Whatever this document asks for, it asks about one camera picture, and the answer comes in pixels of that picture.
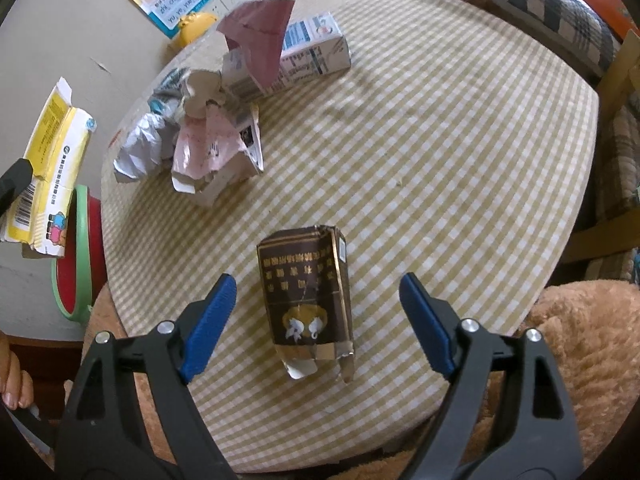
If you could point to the yellow checked tablecloth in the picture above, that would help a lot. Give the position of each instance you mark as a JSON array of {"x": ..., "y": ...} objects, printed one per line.
[{"x": 425, "y": 160}]

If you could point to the orange black box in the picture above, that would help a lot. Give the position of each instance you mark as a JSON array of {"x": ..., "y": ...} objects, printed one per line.
[{"x": 600, "y": 7}]

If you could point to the green rimmed red bucket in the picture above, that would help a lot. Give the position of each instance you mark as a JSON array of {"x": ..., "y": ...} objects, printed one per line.
[{"x": 82, "y": 270}]

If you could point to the wooden chair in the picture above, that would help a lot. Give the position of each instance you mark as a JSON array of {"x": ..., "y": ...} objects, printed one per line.
[{"x": 617, "y": 85}]

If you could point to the pink torn carton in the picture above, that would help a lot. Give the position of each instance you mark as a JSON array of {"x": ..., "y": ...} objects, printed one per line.
[{"x": 260, "y": 35}]

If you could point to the brown plush blanket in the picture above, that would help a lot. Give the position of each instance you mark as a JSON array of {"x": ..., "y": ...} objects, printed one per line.
[{"x": 590, "y": 360}]

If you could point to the crushed pink white carton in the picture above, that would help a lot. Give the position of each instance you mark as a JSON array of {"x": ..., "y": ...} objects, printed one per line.
[{"x": 210, "y": 155}]

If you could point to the white blue wrapper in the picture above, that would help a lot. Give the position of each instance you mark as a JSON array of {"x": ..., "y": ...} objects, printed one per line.
[{"x": 145, "y": 147}]

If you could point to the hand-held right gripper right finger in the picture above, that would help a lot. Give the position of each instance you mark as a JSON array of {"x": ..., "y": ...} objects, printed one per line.
[{"x": 425, "y": 322}]

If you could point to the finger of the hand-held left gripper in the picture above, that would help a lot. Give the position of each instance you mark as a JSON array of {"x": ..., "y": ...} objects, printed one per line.
[{"x": 15, "y": 182}]

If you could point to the dark wooden cabinet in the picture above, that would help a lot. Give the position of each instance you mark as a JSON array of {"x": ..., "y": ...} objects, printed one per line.
[{"x": 45, "y": 365}]

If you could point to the brown cigarette pack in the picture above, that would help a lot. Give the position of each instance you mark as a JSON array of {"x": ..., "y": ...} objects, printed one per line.
[{"x": 305, "y": 295}]

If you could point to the crumpled grey paper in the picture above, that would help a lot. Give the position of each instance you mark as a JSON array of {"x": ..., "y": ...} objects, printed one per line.
[{"x": 200, "y": 90}]

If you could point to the person's left hand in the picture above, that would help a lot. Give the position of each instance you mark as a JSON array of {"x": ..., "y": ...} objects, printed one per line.
[{"x": 15, "y": 380}]

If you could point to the white blue carton box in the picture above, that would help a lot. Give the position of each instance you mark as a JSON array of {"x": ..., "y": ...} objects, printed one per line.
[{"x": 315, "y": 50}]

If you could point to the yellow paper box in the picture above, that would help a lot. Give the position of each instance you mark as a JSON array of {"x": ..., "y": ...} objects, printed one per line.
[{"x": 55, "y": 160}]

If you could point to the yellow duck toy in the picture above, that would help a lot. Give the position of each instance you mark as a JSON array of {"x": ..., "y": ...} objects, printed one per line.
[{"x": 196, "y": 27}]

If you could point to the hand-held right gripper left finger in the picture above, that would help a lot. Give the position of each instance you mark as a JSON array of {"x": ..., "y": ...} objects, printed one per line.
[{"x": 210, "y": 327}]

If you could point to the bed with checked quilt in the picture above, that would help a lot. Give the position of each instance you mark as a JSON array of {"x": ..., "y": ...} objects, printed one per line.
[{"x": 540, "y": 0}]

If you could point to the blue silver wrapper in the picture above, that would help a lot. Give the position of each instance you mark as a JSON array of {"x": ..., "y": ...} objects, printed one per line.
[{"x": 167, "y": 87}]

